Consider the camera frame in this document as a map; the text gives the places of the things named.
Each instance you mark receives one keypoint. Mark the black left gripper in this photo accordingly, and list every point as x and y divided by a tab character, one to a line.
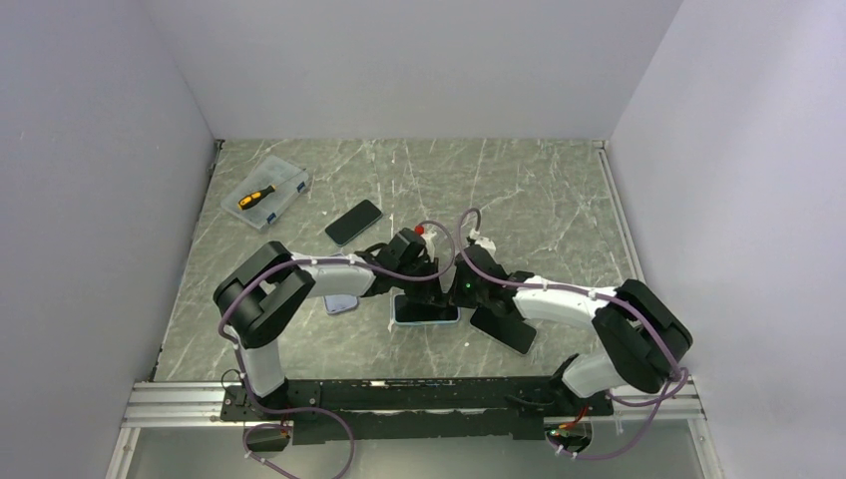
430	292

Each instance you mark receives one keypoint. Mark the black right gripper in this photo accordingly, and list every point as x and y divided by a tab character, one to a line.
457	297

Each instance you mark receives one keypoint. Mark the light blue phone case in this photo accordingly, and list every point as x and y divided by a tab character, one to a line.
423	324

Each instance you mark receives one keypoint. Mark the clear magsafe phone case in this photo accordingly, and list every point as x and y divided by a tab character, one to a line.
529	347

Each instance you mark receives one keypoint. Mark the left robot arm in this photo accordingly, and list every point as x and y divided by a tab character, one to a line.
258	301

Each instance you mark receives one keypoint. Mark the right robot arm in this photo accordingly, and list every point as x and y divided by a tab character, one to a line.
642	341

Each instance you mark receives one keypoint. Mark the clear plastic organizer box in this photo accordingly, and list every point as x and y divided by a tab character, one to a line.
290	181

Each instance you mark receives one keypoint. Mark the yellow black screwdriver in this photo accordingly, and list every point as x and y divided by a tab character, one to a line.
252	199

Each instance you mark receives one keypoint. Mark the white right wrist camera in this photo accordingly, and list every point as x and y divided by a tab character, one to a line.
474	238

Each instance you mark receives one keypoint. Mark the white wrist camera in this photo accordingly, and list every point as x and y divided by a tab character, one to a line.
429	236
474	238

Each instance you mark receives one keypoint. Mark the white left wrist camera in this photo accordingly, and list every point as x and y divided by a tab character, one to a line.
429	236

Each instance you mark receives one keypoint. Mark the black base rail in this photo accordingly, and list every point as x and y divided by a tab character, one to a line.
532	404

